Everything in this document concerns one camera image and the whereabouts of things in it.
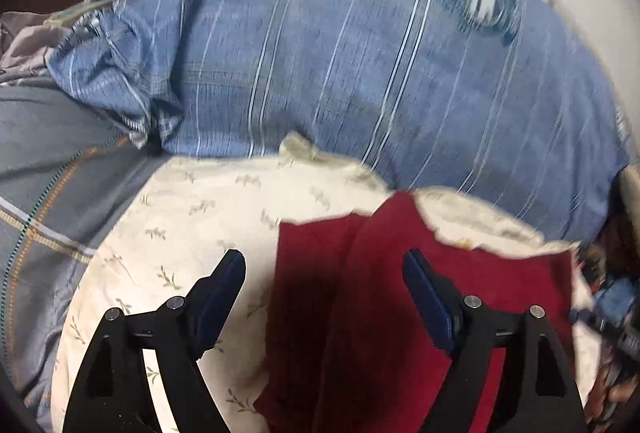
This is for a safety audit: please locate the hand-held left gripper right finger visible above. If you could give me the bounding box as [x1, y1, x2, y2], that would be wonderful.
[402, 248, 589, 433]

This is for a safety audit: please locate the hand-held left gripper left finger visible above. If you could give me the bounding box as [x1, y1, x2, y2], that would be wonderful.
[62, 249, 247, 433]

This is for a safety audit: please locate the dark red fleece garment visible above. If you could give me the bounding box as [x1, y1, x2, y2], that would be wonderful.
[254, 192, 576, 433]

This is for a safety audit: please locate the cream leaf-print pillow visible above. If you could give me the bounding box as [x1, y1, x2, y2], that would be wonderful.
[50, 133, 602, 433]

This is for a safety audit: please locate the blue towel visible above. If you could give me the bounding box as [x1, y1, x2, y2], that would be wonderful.
[592, 275, 640, 320]

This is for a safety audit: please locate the grey striped bed sheet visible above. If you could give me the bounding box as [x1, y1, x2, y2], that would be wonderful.
[0, 83, 172, 430]

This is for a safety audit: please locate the pale grey cloth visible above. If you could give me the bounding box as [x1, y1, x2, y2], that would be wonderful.
[0, 10, 77, 85]

